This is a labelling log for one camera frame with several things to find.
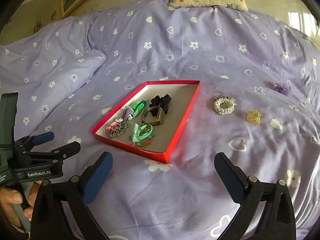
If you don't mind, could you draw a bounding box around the purple bow hair clip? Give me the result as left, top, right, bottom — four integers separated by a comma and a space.
121, 106, 134, 121

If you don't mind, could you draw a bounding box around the pink hair clip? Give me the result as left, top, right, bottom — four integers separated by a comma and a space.
105, 119, 123, 133

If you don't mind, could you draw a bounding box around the red shallow cardboard box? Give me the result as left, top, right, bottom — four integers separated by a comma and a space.
91, 80, 201, 163

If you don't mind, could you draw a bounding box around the mint green hair tie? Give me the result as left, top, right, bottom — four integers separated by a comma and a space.
129, 122, 154, 142

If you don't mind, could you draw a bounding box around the yellow translucent hair claw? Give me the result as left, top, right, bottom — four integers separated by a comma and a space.
246, 108, 262, 125

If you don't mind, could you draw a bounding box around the white pearl bracelet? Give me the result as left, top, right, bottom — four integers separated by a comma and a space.
213, 94, 236, 116

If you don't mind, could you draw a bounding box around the black fabric scrunchie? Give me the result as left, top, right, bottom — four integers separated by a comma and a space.
149, 94, 171, 114

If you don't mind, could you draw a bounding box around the pastel candy bead bracelet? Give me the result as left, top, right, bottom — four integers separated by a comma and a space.
132, 134, 156, 147

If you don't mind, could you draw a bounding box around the purple floral duvet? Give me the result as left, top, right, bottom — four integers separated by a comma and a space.
1, 0, 319, 239

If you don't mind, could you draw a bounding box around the purple fluffy hair tie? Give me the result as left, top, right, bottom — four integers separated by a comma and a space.
274, 82, 292, 97

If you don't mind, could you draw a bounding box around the silver chain necklace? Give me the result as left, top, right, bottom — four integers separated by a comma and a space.
106, 121, 131, 140

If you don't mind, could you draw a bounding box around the person's left hand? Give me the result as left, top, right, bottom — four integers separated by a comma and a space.
0, 180, 42, 228

